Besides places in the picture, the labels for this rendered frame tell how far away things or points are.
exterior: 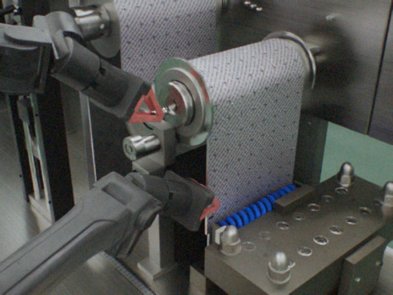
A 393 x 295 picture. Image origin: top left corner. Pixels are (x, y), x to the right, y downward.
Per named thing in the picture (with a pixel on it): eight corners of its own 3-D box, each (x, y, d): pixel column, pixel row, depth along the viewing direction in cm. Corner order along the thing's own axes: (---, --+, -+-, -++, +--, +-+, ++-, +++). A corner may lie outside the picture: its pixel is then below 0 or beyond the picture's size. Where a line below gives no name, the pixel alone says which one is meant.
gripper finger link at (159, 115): (159, 141, 80) (116, 117, 73) (136, 127, 85) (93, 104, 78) (180, 103, 80) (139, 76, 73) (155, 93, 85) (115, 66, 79)
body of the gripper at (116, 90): (131, 123, 73) (92, 101, 68) (97, 105, 80) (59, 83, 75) (153, 84, 73) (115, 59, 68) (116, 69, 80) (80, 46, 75)
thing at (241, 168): (204, 233, 89) (206, 141, 81) (289, 188, 103) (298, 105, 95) (206, 235, 89) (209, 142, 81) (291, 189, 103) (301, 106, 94)
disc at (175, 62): (153, 123, 91) (155, 45, 83) (155, 122, 91) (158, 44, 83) (207, 160, 82) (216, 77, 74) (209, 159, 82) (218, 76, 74)
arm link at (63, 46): (42, 78, 66) (70, 47, 64) (34, 51, 71) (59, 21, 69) (83, 101, 71) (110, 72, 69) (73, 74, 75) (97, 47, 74)
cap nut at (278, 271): (261, 275, 78) (263, 252, 76) (276, 264, 80) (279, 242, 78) (279, 287, 75) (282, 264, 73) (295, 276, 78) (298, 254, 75)
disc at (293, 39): (249, 90, 106) (260, 21, 98) (251, 90, 106) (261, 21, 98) (305, 118, 97) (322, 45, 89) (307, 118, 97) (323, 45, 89)
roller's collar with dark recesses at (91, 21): (66, 39, 96) (62, 4, 93) (93, 34, 99) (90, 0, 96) (83, 47, 91) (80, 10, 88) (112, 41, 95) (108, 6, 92)
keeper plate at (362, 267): (334, 307, 88) (343, 258, 83) (366, 281, 94) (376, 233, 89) (347, 316, 87) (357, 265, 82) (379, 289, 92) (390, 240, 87)
